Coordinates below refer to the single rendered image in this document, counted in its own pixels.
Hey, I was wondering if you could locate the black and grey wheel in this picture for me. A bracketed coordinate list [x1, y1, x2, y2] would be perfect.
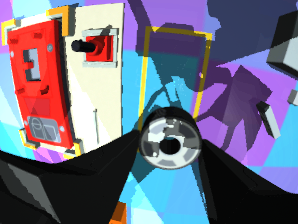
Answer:
[138, 107, 202, 171]

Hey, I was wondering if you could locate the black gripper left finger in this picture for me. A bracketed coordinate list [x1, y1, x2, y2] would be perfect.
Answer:
[0, 131, 141, 224]

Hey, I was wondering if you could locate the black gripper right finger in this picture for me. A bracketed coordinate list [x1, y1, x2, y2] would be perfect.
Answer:
[198, 139, 298, 224]

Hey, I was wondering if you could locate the yellow rectangular outline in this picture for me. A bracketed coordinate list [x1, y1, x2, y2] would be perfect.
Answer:
[138, 26, 213, 131]

